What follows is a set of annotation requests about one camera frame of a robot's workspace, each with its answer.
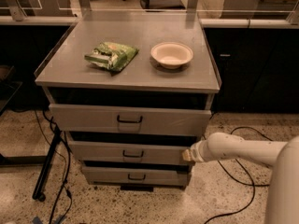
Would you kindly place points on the grey drawer cabinet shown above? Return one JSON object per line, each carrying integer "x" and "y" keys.
{"x": 68, "y": 79}

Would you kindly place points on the black table leg with caster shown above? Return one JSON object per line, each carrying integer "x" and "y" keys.
{"x": 41, "y": 181}

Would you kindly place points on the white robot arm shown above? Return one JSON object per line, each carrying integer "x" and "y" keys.
{"x": 283, "y": 195}

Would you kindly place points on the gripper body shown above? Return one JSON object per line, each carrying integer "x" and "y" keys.
{"x": 195, "y": 153}

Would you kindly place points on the grey bottom drawer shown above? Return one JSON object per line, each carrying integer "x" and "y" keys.
{"x": 135, "y": 176}

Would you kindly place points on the green snack bag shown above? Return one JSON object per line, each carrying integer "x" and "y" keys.
{"x": 113, "y": 57}

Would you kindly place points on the grey top drawer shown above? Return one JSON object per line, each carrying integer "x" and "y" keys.
{"x": 120, "y": 119}

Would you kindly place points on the grey drawer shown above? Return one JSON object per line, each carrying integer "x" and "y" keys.
{"x": 133, "y": 153}
{"x": 135, "y": 176}
{"x": 120, "y": 119}

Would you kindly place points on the clear acrylic barrier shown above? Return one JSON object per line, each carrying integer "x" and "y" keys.
{"x": 249, "y": 10}

